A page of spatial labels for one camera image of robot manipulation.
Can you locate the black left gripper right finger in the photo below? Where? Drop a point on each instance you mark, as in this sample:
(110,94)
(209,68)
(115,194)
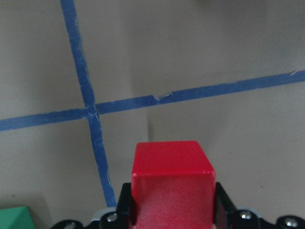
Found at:
(224,209)

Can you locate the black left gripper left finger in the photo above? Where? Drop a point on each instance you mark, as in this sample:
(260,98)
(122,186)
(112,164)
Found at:
(126,207)

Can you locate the red wooden block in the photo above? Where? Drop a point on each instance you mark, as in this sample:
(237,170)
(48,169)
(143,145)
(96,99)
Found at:
(173,186)

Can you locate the green wooden block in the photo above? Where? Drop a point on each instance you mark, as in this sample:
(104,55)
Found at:
(16,218)

